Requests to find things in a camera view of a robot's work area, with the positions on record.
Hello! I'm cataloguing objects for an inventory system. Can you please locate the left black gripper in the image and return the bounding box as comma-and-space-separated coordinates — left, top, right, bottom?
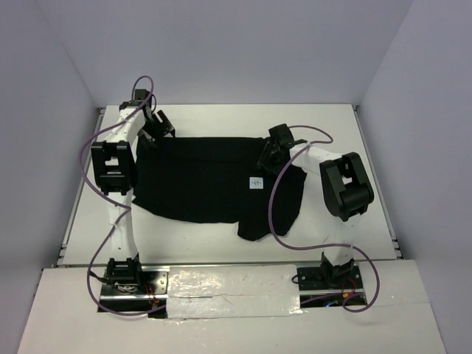
138, 110, 176, 150

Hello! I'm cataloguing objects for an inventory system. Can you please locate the black t-shirt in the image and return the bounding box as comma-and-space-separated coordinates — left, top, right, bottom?
133, 137, 307, 241

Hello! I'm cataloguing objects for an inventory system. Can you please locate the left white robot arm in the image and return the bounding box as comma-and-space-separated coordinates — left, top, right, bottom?
91, 88, 176, 294

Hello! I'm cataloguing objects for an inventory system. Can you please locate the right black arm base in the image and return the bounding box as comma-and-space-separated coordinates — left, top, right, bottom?
291, 265, 367, 308

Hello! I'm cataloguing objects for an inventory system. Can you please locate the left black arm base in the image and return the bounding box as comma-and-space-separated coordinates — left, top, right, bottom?
99, 270, 168, 319

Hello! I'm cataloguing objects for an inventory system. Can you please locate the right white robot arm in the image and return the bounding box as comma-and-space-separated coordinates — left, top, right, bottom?
257, 124, 375, 288

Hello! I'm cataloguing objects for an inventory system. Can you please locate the white paper label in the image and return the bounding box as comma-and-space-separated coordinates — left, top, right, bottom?
249, 177, 264, 190

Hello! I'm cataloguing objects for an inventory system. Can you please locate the silver foil-covered panel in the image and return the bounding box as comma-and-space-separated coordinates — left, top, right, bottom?
166, 265, 302, 319

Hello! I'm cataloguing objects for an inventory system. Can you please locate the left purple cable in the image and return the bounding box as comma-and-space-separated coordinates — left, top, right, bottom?
79, 74, 169, 316

